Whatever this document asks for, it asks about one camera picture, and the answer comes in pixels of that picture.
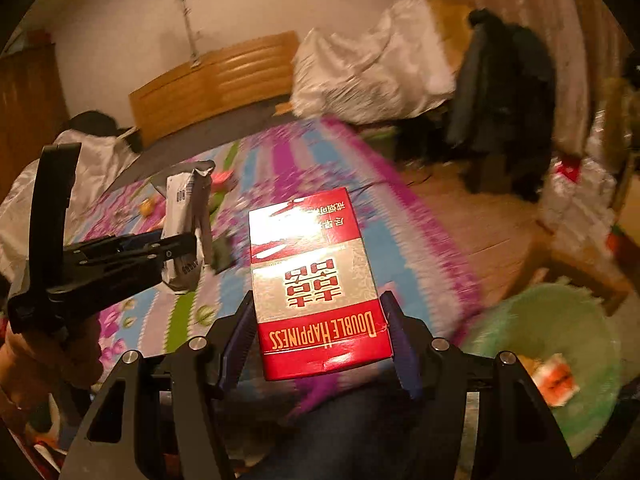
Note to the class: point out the person's left hand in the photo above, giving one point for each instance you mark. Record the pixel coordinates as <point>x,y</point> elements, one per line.
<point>34,363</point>

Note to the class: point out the silver satin pillow left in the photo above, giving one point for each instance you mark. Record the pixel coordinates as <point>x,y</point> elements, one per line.
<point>72,182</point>

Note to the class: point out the wooden headboard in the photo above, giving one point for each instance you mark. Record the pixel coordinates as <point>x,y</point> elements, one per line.
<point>226,79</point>

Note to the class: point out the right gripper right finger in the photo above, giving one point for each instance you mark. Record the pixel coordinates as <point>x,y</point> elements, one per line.
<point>433,372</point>

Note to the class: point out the green lined trash bin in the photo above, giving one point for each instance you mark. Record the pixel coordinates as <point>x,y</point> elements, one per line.
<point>562,336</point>

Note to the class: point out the pink patterned curtain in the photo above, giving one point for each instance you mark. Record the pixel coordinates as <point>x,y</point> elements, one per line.
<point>587,45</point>

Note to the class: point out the colourful striped bedsheet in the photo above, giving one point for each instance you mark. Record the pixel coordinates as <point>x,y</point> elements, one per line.
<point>410,254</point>

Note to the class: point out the red Double Happiness cigarette box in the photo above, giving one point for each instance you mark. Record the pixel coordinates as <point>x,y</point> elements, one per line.
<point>316,303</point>

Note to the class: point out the silver satin quilt right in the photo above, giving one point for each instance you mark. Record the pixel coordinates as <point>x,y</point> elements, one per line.
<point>397,69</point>

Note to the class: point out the white carton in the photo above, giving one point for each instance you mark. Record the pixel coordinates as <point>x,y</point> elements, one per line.
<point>187,194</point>

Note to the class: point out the orange white wrapper in bin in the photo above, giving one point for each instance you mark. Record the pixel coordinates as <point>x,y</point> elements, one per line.
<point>553,378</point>

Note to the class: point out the golden foil wrapper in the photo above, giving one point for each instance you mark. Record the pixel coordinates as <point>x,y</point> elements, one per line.
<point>147,207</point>

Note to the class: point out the dark jacket on chair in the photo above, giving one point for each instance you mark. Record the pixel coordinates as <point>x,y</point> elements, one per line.
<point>502,114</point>

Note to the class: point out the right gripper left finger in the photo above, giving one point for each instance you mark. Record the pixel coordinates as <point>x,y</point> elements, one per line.
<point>202,371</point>

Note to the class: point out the dark wooden wardrobe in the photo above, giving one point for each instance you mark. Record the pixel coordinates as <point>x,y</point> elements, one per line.
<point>32,109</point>

